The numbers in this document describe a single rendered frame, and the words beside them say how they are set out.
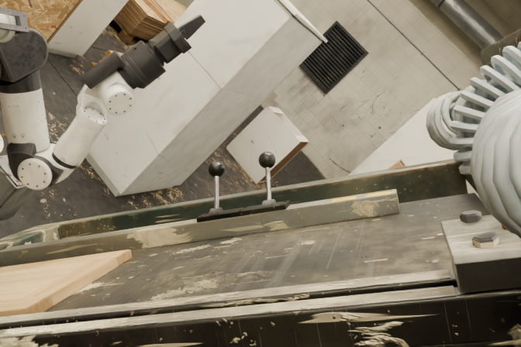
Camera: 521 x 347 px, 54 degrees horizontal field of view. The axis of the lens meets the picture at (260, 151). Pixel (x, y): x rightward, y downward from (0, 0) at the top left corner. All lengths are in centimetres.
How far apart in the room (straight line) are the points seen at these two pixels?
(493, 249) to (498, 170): 17
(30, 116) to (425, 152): 365
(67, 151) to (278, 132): 480
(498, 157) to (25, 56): 110
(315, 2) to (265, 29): 623
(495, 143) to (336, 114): 887
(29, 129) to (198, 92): 220
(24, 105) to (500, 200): 113
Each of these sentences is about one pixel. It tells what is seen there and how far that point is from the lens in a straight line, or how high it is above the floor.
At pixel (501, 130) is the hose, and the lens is 23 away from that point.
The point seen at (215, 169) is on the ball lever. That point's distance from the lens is 115.
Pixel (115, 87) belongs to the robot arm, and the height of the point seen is 142.
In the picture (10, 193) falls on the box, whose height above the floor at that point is 90.
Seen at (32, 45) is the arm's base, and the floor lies 136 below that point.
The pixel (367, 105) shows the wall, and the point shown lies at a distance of 900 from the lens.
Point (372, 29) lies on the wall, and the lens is 917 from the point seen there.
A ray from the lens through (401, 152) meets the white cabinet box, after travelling 450.
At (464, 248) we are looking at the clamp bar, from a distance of 39.
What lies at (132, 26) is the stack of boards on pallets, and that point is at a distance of 646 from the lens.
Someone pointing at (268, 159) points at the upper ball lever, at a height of 154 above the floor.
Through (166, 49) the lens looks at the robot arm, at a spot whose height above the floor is 155.
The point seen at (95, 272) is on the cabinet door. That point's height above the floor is 123.
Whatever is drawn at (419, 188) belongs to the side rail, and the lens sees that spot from 127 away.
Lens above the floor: 183
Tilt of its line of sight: 15 degrees down
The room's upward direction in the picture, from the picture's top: 46 degrees clockwise
